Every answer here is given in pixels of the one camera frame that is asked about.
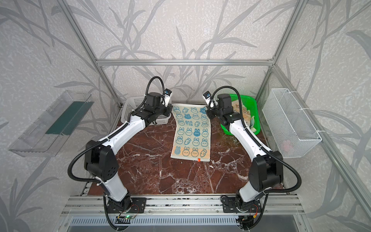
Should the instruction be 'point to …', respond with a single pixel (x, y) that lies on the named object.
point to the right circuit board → (247, 221)
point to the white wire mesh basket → (293, 132)
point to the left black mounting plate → (137, 206)
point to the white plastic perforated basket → (133, 103)
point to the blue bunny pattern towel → (192, 139)
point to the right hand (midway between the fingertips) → (209, 100)
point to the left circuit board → (129, 217)
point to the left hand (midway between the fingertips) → (171, 99)
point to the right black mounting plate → (229, 206)
